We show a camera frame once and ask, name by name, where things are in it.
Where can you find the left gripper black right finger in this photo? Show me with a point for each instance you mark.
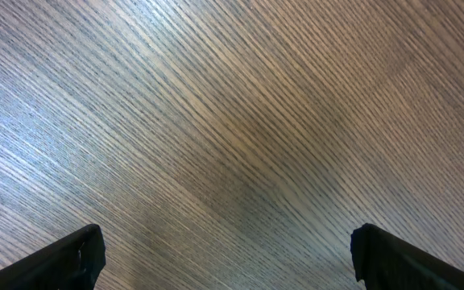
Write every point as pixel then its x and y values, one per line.
pixel 384 262

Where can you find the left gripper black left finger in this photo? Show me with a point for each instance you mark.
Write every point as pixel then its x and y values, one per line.
pixel 73 262

